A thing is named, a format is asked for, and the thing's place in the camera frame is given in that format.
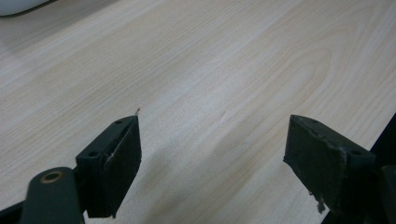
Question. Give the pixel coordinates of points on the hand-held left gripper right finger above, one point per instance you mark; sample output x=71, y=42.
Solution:
x=323, y=161

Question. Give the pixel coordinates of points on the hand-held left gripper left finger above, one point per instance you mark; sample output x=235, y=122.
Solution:
x=112, y=168

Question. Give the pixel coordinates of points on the white compartment organizer box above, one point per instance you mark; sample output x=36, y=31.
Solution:
x=18, y=6

